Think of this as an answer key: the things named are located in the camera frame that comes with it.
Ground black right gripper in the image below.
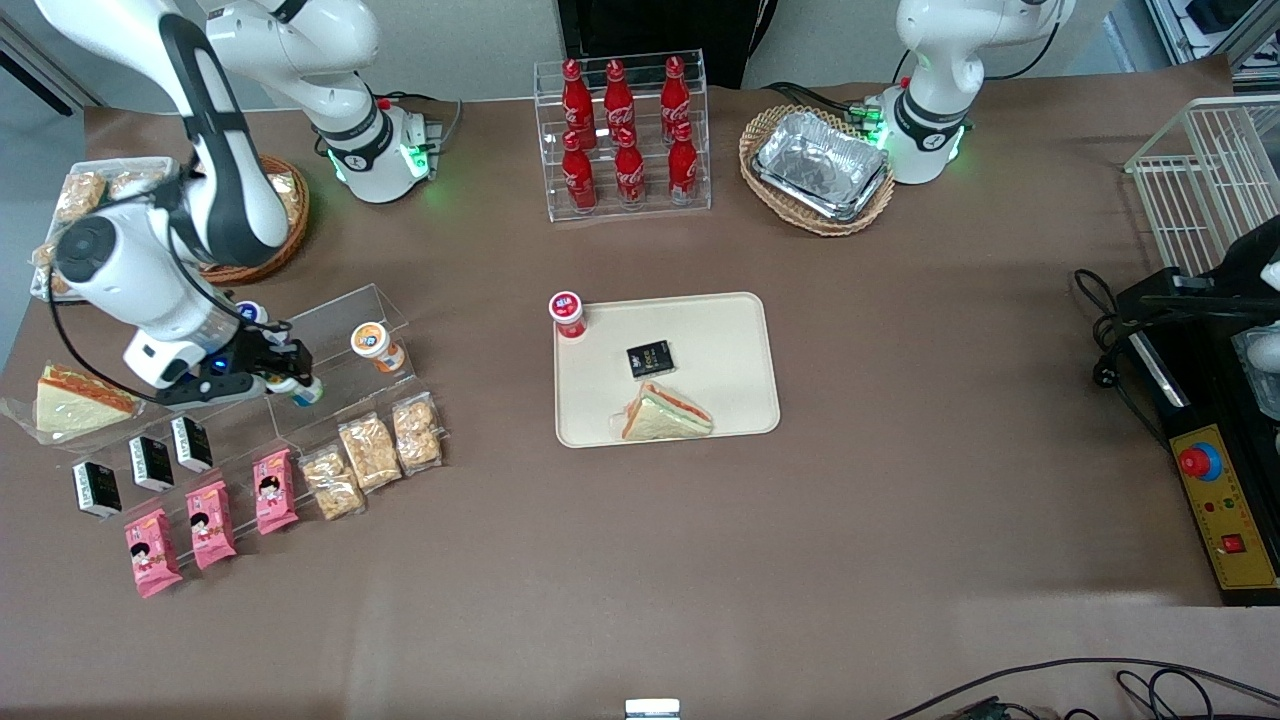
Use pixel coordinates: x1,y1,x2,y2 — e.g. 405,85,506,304
185,325,314,395

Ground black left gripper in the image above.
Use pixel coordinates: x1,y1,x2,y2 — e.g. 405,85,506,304
1138,215,1280,323

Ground orange gum bottle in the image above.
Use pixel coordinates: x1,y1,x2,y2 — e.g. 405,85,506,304
350,321,407,375

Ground red gum bottle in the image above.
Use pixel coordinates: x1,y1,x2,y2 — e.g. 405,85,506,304
548,290,588,341

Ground silver foil tray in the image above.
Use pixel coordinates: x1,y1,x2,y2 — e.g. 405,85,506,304
752,110,891,223

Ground beige plastic tray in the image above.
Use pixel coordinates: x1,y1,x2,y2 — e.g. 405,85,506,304
553,291,782,449

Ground clear acrylic stepped stand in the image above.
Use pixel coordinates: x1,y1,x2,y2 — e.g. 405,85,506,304
55,283,446,531

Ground brown wicker snack basket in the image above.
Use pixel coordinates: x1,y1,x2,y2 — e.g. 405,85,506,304
198,153,311,286

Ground black white small carton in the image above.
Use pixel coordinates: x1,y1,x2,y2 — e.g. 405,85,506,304
128,435,176,493
72,460,123,519
170,415,215,474

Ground pink snack packet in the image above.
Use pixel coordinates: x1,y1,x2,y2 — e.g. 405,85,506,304
252,447,300,536
124,507,185,600
185,480,239,572

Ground red emergency stop button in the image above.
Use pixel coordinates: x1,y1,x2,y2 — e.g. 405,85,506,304
1178,442,1223,483

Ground triangle sandwich in clear wrap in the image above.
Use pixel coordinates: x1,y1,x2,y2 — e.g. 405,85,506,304
0,362,148,446

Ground black yellow control box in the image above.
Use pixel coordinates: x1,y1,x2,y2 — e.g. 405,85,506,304
1115,265,1280,608

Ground white rectangular plastic bin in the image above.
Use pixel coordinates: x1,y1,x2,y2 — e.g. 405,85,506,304
30,157,191,301

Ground red cola bottle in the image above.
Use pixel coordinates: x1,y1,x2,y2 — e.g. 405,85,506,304
660,55,692,141
613,127,647,208
561,58,597,151
603,59,637,146
667,120,700,204
561,130,598,214

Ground small black glossy box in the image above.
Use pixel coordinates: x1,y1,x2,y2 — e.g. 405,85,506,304
626,340,676,381

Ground light wicker oval basket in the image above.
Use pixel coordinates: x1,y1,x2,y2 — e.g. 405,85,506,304
739,104,896,238

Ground unwrapped-looking triangle sandwich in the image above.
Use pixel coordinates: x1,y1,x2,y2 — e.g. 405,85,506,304
612,380,715,443

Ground dark black cabinet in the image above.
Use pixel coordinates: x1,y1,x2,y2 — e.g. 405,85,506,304
555,0,777,91

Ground clear acrylic bottle rack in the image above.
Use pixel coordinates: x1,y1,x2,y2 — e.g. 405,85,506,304
533,49,712,223

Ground black power cable with plug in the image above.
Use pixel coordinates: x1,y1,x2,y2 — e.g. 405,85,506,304
1074,268,1169,446

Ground white wire basket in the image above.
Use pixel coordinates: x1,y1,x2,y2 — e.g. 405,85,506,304
1125,95,1280,276

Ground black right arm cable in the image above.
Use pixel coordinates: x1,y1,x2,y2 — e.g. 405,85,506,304
44,160,296,401

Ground aluminium frame shelf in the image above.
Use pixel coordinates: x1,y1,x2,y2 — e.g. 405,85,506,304
1145,0,1280,93

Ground grey cable at right base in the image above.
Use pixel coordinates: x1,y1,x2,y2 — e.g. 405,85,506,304
378,90,464,156

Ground black floor cables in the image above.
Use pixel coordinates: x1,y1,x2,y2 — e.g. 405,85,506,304
885,657,1280,720

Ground black cables at left base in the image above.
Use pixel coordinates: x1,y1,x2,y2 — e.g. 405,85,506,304
765,50,906,126

